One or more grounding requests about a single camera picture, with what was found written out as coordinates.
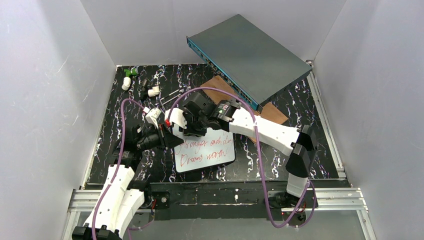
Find small whiteboard red writing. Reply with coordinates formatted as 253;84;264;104
172;125;236;173

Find white pipe elbow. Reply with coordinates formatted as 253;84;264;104
121;77;132;91

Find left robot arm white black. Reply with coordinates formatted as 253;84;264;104
71;124;184;240

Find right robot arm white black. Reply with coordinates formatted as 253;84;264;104
169;92;318;208

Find white and black fitting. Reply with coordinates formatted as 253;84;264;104
139;79;161;102

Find green pipe fitting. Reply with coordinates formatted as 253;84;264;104
124;67;139;78

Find wooden board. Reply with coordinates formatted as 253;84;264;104
200;76;289;125

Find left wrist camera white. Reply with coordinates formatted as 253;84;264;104
142;107;162;129

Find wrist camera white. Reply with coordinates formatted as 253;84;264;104
142;107;162;129
164;108;187;129

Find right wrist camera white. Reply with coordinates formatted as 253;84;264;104
164;108;187;129

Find black wire easel stand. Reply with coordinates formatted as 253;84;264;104
159;86;189;105

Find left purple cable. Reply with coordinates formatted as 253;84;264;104
91;98;157;240

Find purple cable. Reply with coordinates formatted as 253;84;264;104
91;98;157;240
168;87;317;229

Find teal network switch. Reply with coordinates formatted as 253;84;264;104
186;14;312;112

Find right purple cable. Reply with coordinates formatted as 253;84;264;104
168;87;317;229

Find aluminium frame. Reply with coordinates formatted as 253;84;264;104
63;64;375;239

